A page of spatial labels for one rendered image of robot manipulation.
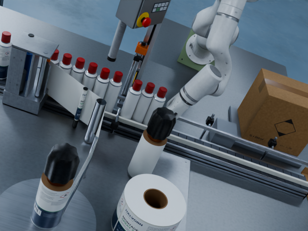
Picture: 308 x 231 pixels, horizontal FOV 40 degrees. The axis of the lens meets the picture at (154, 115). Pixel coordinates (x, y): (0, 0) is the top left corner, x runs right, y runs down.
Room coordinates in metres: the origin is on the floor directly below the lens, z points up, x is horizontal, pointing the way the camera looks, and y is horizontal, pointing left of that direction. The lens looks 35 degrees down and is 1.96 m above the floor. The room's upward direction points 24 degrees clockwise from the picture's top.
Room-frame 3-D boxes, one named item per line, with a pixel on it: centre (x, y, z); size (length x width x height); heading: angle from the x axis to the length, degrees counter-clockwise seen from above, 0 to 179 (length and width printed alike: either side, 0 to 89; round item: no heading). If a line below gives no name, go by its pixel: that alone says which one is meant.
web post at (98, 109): (1.21, 0.19, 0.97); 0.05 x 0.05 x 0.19
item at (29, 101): (1.27, 0.49, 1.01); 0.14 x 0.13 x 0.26; 97
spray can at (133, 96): (1.41, 0.11, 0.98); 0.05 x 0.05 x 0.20
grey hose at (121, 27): (1.50, 0.25, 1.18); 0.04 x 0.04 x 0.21
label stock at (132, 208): (0.92, -0.11, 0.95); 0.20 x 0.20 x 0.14
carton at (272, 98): (1.83, -0.55, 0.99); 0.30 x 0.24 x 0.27; 100
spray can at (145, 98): (1.43, 0.06, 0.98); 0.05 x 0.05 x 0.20
